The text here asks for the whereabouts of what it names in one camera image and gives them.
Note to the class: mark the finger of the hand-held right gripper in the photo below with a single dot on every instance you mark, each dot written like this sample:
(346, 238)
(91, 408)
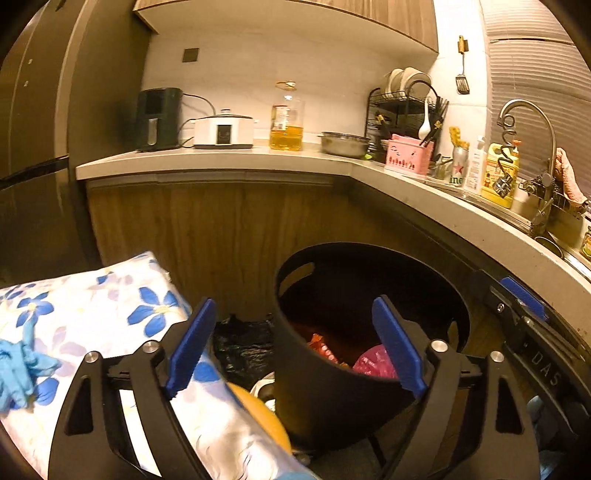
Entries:
(521, 295)

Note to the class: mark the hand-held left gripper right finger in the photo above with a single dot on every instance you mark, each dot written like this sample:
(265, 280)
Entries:
(399, 346)

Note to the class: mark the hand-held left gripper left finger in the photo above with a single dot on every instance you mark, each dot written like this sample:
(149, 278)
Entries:
(191, 346)

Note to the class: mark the pink plastic bag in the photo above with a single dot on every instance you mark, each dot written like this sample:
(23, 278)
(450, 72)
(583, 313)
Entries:
(374, 362)

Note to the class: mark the black plastic bag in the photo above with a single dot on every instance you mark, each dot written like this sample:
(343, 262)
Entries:
(242, 344)

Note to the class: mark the red plastic bag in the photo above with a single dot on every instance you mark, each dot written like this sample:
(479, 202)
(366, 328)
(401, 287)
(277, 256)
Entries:
(323, 348)

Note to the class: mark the black trash bin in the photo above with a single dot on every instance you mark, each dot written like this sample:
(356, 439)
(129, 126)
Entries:
(323, 397)

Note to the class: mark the blue nitrile glove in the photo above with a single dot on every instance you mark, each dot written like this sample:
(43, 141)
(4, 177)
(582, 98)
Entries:
(18, 369)

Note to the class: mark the person's right hand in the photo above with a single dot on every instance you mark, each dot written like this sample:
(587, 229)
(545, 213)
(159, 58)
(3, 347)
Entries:
(540, 408)

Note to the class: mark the steel sink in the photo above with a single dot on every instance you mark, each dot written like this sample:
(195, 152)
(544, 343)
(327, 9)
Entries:
(575, 258)

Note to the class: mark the blue floral tablecloth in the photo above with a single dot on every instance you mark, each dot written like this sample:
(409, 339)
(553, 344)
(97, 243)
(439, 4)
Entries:
(115, 295)

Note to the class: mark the round yellow stool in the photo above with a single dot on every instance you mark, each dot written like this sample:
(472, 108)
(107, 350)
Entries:
(268, 415)

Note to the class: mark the yellow detergent bottle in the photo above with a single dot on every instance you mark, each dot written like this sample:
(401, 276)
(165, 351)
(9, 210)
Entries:
(494, 180)

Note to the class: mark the wooden kitchen counter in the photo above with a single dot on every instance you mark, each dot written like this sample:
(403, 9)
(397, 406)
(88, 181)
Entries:
(207, 221)

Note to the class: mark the pink cloth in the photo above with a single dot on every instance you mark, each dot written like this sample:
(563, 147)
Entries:
(570, 177)

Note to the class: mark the white plastic bottle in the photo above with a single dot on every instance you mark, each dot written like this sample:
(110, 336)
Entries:
(474, 170)

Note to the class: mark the silver drink can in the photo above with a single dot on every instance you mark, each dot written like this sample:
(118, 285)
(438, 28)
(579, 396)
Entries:
(458, 168)

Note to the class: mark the steel kitchen faucet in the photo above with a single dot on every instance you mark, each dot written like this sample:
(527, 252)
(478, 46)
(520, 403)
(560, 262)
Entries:
(549, 138)

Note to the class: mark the pink utensil basket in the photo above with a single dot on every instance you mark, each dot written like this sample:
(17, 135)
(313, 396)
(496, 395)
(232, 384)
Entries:
(408, 157)

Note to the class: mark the white spoon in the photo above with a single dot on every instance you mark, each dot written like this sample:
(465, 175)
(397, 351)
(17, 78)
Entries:
(425, 124)

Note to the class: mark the bundle of black chopsticks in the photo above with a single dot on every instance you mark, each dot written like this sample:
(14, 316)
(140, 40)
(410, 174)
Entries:
(439, 115)

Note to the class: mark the steel bowl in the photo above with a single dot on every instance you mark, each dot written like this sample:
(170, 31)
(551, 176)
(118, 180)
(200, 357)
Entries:
(344, 144)

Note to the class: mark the white slow cooker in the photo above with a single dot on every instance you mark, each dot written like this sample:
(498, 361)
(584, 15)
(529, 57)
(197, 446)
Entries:
(221, 134)

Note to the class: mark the hanging slotted spatula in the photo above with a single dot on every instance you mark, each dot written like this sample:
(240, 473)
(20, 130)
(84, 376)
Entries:
(462, 83)

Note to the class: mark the black dish rack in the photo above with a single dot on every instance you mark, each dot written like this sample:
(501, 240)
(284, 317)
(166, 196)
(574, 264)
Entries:
(383, 120)

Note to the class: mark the black air fryer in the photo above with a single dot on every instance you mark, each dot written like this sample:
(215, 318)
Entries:
(157, 120)

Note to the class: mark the cooking oil bottle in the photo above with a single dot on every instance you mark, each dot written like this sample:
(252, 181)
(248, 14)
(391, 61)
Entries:
(286, 136)

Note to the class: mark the window blind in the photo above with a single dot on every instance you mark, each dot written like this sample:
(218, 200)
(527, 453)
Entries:
(531, 55)

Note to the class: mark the white plate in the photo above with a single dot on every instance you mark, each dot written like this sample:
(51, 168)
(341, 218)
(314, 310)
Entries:
(415, 77)
(395, 81)

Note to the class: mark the dark grey refrigerator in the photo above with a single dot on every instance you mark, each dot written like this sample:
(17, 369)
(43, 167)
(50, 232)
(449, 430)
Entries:
(37, 115)

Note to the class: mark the dark wall socket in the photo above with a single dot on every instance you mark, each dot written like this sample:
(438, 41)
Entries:
(190, 55)

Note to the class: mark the wooden wall cabinet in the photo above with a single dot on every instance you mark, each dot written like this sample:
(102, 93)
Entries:
(369, 18)

